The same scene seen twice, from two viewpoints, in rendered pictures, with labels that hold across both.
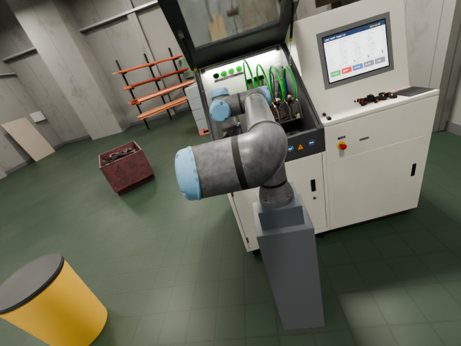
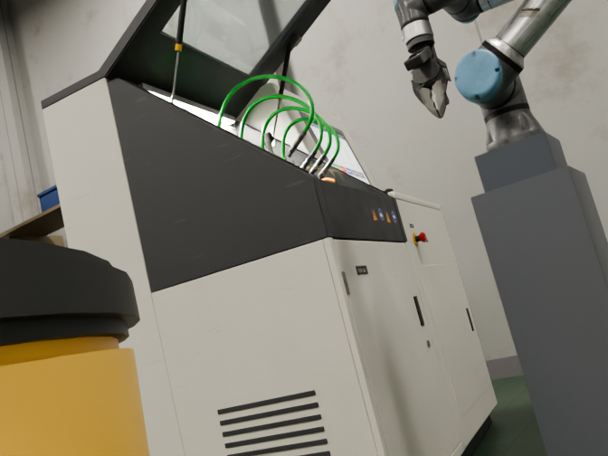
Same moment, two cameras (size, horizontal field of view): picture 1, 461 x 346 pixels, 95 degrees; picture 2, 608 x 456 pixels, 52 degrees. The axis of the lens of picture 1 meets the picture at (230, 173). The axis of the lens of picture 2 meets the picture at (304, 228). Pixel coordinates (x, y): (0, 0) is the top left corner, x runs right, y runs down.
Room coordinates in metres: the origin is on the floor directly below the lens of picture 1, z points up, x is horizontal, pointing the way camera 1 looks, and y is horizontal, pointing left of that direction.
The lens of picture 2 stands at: (0.73, 1.52, 0.59)
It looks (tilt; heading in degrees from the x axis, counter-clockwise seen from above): 9 degrees up; 291
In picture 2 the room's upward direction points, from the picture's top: 14 degrees counter-clockwise
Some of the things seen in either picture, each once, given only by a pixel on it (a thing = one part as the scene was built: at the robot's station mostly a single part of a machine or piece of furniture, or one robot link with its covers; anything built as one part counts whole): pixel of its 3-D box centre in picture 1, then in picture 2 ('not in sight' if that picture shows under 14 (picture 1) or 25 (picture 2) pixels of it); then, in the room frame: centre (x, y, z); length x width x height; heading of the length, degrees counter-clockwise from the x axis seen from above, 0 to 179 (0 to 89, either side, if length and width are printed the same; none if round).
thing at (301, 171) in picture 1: (280, 205); (403, 354); (1.22, -0.28, 0.44); 0.65 x 0.02 x 0.68; 87
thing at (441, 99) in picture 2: not in sight; (443, 99); (0.88, -0.06, 1.06); 0.06 x 0.03 x 0.09; 79
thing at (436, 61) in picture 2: (234, 138); (427, 64); (0.89, -0.06, 1.16); 0.09 x 0.08 x 0.12; 79
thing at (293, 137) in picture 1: (270, 153); (361, 216); (1.23, -0.29, 0.87); 0.62 x 0.04 x 0.16; 87
